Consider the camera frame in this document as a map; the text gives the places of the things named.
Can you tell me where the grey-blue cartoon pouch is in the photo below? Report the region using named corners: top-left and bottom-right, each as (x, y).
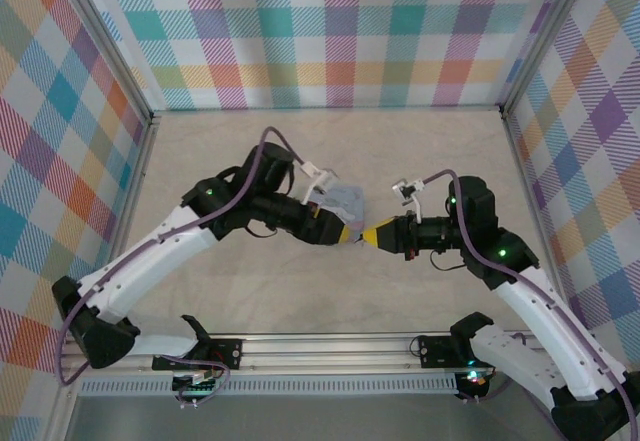
top-left (310, 182), bottom-right (368, 245)

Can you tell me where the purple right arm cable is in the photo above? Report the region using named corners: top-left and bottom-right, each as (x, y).
top-left (422, 169), bottom-right (640, 441)

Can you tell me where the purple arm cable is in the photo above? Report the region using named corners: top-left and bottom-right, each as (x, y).
top-left (57, 126), bottom-right (309, 410)
top-left (422, 169), bottom-right (640, 441)

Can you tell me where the thin black left gripper wire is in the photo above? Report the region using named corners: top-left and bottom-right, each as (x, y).
top-left (248, 220), bottom-right (280, 239)

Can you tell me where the thin black gripper wire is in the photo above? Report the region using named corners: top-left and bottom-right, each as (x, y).
top-left (430, 249), bottom-right (467, 274)
top-left (248, 220), bottom-right (280, 239)

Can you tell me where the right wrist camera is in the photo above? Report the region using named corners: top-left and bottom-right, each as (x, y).
top-left (391, 177), bottom-right (427, 225)

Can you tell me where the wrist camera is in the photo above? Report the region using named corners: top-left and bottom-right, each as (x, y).
top-left (391, 177), bottom-right (427, 225)
top-left (301, 160), bottom-right (342, 210)

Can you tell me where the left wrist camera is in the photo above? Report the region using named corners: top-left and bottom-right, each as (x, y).
top-left (301, 160), bottom-right (342, 210)

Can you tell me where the aluminium frame bar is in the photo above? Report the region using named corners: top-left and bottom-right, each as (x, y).
top-left (97, 112), bottom-right (162, 287)
top-left (499, 108), bottom-right (576, 322)

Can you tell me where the thin black right gripper wire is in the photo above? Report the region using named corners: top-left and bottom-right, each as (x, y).
top-left (430, 249), bottom-right (467, 274)

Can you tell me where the long aluminium mounting rail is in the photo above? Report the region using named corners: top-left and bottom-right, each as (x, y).
top-left (53, 329), bottom-right (607, 378)

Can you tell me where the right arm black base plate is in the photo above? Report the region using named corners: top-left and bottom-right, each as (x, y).
top-left (417, 333), bottom-right (481, 368)

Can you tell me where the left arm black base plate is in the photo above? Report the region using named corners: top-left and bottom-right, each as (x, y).
top-left (151, 338), bottom-right (245, 372)

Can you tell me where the slotted grey cable duct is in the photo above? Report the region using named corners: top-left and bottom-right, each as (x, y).
top-left (78, 377), bottom-right (460, 397)

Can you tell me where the aluminium frame post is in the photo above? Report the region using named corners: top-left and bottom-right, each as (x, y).
top-left (52, 0), bottom-right (156, 122)
top-left (499, 0), bottom-right (591, 117)
top-left (45, 374), bottom-right (82, 441)

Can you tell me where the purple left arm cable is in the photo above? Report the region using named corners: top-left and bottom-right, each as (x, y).
top-left (57, 126), bottom-right (309, 410)

